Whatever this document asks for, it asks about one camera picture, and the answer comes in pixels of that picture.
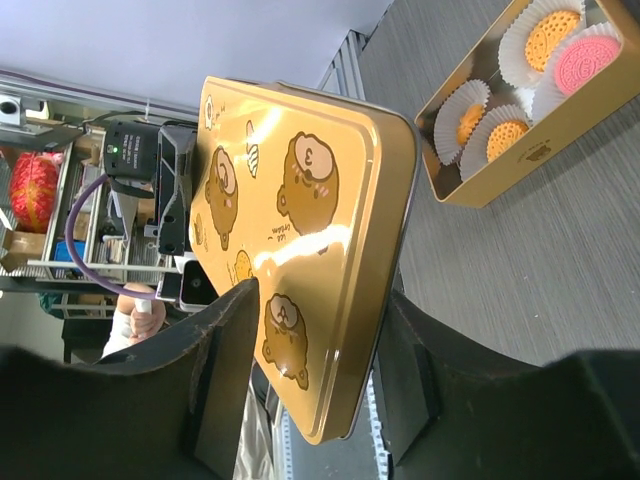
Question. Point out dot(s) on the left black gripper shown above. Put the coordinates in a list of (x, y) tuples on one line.
[(173, 188)]

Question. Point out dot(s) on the aluminium frame rail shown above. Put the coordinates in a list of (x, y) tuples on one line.
[(343, 75)]

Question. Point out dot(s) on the orange ridged round cookie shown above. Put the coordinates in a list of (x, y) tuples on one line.
[(503, 136)]

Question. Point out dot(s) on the white slotted cable duct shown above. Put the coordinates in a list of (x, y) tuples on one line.
[(361, 456)]

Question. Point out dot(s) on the orange flower cookie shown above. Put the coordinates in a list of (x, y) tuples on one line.
[(468, 122)]

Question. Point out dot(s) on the metal storage shelf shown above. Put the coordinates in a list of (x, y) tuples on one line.
[(97, 240)]

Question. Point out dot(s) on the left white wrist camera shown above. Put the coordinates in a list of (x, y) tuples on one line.
[(188, 288)]

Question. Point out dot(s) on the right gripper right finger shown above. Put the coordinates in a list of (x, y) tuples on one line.
[(455, 409)]

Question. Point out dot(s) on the pink round cookie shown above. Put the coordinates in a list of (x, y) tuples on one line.
[(582, 60)]

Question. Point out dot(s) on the red patterned bag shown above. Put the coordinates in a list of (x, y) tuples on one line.
[(33, 190)]

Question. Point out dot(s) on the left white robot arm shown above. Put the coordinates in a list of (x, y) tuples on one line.
[(149, 161)]

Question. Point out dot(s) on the gold cookie tin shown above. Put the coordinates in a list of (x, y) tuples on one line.
[(606, 92)]

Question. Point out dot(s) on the silver tin lid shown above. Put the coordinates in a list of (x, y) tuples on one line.
[(307, 193)]

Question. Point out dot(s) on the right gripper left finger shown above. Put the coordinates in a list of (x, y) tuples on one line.
[(170, 407)]

